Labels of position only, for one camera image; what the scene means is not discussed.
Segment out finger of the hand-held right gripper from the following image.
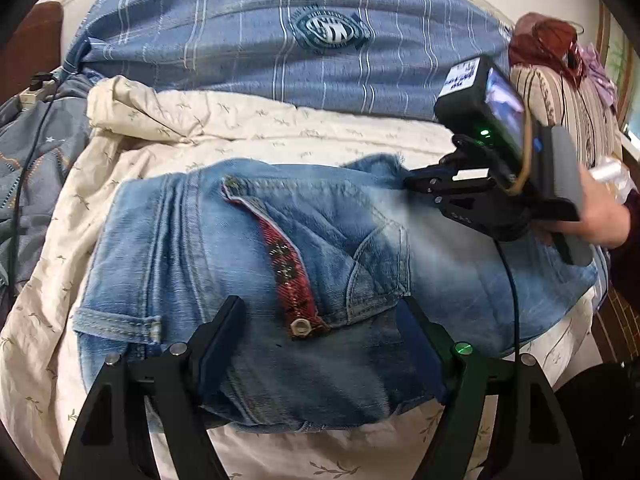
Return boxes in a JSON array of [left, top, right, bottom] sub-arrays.
[[404, 152, 493, 197]]

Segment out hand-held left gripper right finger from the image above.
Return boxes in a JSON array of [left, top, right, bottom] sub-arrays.
[[396, 297, 583, 480]]

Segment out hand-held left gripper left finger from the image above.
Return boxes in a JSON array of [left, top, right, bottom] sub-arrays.
[[59, 296, 247, 480]]

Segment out light blue denim pants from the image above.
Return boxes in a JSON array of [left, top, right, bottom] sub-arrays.
[[72, 154, 601, 433]]

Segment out person's right hand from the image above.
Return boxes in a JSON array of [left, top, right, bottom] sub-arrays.
[[545, 175, 631, 248]]

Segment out striped beige pillow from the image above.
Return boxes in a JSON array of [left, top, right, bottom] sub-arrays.
[[510, 65, 624, 181]]

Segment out red cloth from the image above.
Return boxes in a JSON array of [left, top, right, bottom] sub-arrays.
[[509, 12, 585, 87]]

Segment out purple cloth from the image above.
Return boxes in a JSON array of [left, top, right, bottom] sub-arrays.
[[575, 42, 619, 109]]

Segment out white bottle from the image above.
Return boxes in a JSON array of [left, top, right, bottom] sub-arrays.
[[587, 156, 624, 184]]

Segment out dark cloth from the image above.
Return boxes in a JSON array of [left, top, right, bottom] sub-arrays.
[[554, 360, 640, 480]]

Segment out cream floral bed sheet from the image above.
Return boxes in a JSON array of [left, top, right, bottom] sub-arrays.
[[0, 75, 608, 480]]

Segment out blue plaid quilt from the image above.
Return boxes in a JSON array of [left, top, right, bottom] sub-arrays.
[[62, 0, 512, 122]]

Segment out grey-blue star blanket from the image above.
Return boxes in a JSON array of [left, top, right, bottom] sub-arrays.
[[0, 72, 96, 311]]

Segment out white power strip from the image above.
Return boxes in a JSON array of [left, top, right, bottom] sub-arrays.
[[20, 74, 57, 105]]

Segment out brown wooden headboard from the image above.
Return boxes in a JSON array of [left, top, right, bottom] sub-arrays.
[[0, 1, 64, 107]]

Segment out black cable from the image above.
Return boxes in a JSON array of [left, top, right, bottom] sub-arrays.
[[9, 72, 68, 306]]

